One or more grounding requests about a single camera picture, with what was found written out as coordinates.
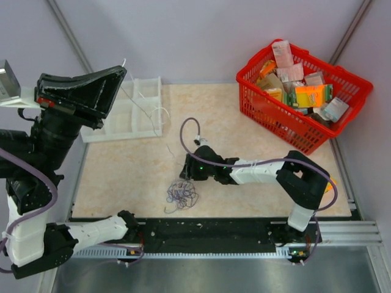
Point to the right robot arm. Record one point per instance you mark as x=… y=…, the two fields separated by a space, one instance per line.
x=302 y=179

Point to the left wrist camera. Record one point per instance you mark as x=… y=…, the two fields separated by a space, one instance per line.
x=12 y=94

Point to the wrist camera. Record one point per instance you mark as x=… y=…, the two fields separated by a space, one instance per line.
x=12 y=94
x=200 y=141

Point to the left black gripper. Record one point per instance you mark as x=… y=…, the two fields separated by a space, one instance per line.
x=87 y=97

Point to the orange yellow box in basket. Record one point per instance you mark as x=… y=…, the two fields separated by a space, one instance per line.
x=310 y=96

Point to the pale blue box in basket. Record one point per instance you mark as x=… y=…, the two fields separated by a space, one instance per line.
x=335 y=109

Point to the tan cardboard box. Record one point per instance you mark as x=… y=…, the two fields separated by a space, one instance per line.
x=271 y=81

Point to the red plastic basket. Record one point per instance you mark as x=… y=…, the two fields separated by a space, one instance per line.
x=302 y=132

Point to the white compartment tray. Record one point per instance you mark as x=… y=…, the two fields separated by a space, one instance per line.
x=136 y=113

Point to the orange green box on table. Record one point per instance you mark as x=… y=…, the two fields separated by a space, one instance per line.
x=329 y=186

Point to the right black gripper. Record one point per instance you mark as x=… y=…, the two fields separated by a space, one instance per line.
x=186 y=173

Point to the pink box flat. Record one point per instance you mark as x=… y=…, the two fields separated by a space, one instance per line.
x=291 y=74

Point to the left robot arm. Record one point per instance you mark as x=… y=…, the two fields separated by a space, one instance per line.
x=30 y=161

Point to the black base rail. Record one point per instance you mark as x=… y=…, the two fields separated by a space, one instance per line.
x=217 y=235

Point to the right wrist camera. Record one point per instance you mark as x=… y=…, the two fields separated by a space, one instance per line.
x=200 y=141

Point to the pink box upright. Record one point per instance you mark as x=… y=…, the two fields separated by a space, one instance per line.
x=282 y=54

